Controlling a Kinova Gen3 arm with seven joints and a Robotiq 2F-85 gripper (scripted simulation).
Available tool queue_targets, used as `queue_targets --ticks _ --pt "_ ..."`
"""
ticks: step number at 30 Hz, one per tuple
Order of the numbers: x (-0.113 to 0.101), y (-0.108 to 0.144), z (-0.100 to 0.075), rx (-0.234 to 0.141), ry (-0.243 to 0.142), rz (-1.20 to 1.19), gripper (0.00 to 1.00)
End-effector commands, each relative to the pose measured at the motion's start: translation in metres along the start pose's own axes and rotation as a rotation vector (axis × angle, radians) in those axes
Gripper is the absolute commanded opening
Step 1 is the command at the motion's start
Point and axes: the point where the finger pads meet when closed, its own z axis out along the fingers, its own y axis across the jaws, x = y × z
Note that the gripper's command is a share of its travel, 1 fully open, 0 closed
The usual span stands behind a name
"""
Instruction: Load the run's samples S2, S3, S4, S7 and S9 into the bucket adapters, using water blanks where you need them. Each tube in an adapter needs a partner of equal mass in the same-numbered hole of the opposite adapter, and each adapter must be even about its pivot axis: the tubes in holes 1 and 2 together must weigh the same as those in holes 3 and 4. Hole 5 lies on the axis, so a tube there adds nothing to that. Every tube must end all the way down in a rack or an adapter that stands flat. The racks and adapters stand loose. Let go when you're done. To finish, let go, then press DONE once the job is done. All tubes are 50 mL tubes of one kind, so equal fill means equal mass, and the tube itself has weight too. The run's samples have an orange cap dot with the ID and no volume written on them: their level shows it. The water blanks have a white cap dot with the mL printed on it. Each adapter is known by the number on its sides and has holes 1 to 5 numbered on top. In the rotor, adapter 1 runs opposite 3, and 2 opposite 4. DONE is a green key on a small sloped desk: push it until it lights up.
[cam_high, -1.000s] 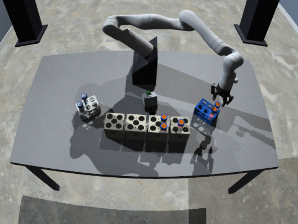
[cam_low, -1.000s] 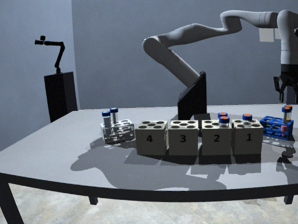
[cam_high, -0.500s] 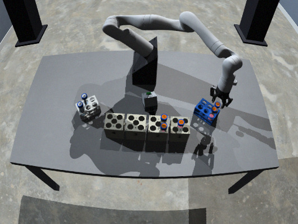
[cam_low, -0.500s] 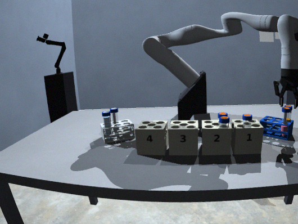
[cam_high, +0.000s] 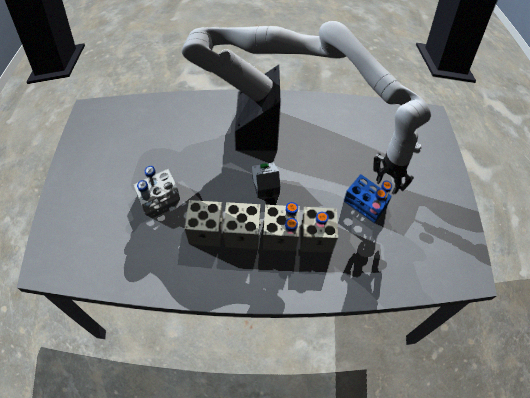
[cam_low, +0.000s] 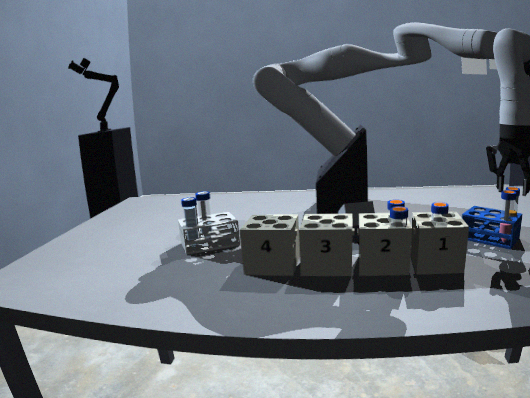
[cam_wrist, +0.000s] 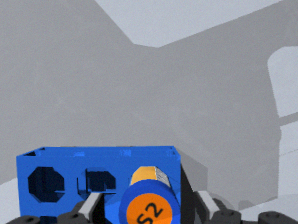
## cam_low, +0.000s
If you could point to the white bucket adapter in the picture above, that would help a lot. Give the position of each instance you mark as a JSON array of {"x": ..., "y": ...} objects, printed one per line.
[
  {"x": 324, "y": 249},
  {"x": 383, "y": 249},
  {"x": 270, "y": 245},
  {"x": 438, "y": 247}
]

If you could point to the blue tube rack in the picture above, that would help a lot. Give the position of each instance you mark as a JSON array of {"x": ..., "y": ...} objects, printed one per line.
[{"x": 476, "y": 234}]

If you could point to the white tube rack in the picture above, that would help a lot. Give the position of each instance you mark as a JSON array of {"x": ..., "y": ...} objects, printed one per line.
[{"x": 214, "y": 242}]

